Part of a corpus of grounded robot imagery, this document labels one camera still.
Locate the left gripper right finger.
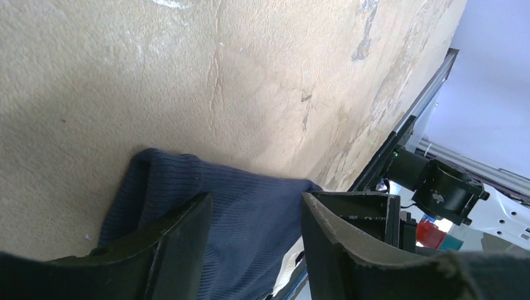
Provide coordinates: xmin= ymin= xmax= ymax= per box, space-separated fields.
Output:
xmin=301 ymin=192 xmax=529 ymax=299

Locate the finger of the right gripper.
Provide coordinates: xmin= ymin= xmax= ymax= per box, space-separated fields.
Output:
xmin=311 ymin=191 xmax=418 ymax=254

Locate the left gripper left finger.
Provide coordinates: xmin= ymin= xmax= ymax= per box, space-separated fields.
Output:
xmin=1 ymin=194 xmax=213 ymax=299

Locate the aluminium extrusion frame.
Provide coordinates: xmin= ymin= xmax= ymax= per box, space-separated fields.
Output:
xmin=413 ymin=48 xmax=529 ymax=202

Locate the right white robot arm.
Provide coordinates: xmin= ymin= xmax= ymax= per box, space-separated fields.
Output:
xmin=314 ymin=147 xmax=529 ymax=253

